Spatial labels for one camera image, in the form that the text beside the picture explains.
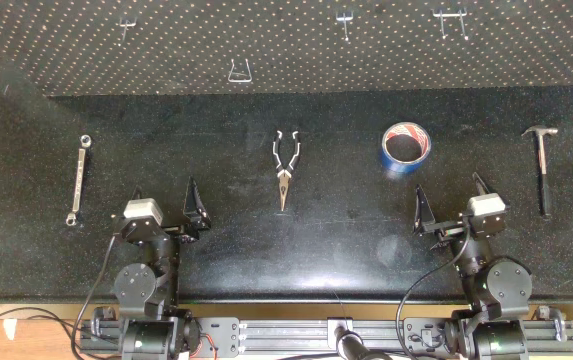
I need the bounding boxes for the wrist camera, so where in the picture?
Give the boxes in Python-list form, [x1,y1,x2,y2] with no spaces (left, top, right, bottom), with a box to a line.
[466,192,509,218]
[122,197,165,227]

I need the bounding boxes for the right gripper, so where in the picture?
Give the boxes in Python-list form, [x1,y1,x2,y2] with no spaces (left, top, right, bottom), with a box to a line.
[412,171,510,250]

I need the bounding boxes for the hammer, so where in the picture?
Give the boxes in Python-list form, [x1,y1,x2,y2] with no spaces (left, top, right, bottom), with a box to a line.
[520,124,560,219]

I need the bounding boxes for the mounting rail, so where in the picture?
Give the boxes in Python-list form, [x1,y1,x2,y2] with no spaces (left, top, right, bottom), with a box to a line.
[78,303,573,360]

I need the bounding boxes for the wrench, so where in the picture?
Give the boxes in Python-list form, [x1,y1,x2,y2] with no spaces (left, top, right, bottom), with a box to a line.
[65,133,93,228]

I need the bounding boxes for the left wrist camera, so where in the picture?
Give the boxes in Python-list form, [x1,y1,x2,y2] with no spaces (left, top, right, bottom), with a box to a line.
[122,197,165,227]

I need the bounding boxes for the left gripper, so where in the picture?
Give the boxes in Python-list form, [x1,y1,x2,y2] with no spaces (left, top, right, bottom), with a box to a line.
[113,175,213,245]

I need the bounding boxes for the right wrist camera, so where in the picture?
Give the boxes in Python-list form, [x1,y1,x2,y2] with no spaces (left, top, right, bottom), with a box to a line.
[466,192,509,218]

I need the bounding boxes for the metal hook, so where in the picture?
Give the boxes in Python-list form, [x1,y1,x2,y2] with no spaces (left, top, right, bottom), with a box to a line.
[118,17,138,44]
[227,58,254,84]
[335,10,355,44]
[431,8,470,42]

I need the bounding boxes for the roll of blue tape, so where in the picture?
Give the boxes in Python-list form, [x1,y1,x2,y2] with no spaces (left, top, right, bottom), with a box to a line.
[379,121,433,176]

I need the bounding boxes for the black and white pliers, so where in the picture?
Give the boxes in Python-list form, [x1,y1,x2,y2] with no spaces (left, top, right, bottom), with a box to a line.
[271,130,302,213]

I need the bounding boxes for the black pegboard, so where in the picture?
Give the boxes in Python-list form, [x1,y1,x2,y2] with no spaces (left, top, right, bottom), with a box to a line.
[0,0,573,98]

